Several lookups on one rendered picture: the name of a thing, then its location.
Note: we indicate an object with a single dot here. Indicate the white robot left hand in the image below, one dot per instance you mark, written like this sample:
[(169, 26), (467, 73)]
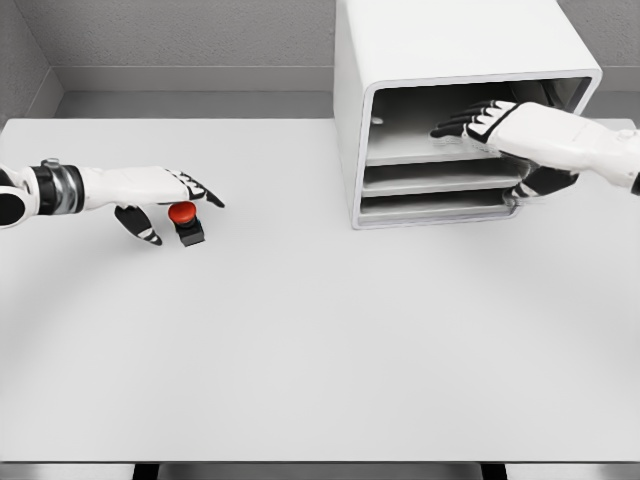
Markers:
[(150, 185)]

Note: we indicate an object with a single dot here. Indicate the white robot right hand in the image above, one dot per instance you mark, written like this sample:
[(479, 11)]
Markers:
[(540, 135)]

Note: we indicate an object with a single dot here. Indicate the red button black switch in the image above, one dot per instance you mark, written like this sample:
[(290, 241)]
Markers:
[(186, 222)]

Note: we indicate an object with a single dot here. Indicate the grey cabinet drawer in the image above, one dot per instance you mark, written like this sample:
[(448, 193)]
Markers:
[(400, 147), (435, 179), (430, 207)]

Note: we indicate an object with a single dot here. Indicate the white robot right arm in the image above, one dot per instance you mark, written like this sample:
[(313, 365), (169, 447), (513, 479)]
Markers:
[(612, 152)]

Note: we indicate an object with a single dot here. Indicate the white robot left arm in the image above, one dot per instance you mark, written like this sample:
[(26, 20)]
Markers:
[(55, 189)]

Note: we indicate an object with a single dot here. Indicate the white tabletop storage cabinet shell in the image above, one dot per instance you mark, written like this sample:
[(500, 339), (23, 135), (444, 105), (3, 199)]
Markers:
[(450, 45)]

